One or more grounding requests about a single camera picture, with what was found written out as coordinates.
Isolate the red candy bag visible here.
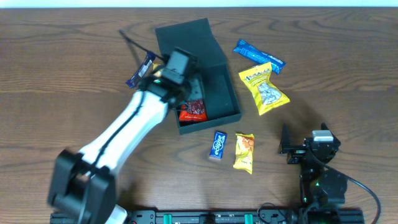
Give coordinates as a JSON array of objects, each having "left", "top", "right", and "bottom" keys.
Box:
[{"left": 178, "top": 99, "right": 208, "bottom": 122}]

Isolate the dark green box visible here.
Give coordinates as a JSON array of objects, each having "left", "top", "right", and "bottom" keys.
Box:
[{"left": 155, "top": 18, "right": 242, "bottom": 134}]

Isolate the large yellow snack bag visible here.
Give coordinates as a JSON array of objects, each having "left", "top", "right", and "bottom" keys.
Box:
[{"left": 239, "top": 62, "right": 290, "bottom": 116}]

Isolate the blue snack bar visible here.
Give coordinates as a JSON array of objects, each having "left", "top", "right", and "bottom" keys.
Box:
[{"left": 233, "top": 39, "right": 286, "bottom": 75}]

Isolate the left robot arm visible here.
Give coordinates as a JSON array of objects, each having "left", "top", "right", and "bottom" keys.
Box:
[{"left": 47, "top": 71, "right": 203, "bottom": 223}]

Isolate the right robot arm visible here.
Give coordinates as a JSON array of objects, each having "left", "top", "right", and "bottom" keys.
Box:
[{"left": 279, "top": 123, "right": 348, "bottom": 209}]

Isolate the blue eclipse gum pack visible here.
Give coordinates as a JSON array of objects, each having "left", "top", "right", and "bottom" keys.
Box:
[{"left": 209, "top": 131, "right": 227, "bottom": 159}]

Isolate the small yellow candy packet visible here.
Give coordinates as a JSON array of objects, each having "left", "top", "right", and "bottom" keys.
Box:
[{"left": 152, "top": 63, "right": 164, "bottom": 77}]

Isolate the dark blue candy bar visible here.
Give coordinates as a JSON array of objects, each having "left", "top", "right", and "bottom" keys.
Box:
[{"left": 125, "top": 51, "right": 156, "bottom": 88}]

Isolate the yellow orange snack packet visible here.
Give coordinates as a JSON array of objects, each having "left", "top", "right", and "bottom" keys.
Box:
[{"left": 233, "top": 133, "right": 254, "bottom": 174}]

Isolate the right black cable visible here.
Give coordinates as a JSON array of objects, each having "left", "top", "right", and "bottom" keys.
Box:
[{"left": 306, "top": 146, "right": 382, "bottom": 224}]

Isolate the black mounting rail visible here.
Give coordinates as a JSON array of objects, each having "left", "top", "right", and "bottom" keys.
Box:
[{"left": 124, "top": 209, "right": 364, "bottom": 224}]

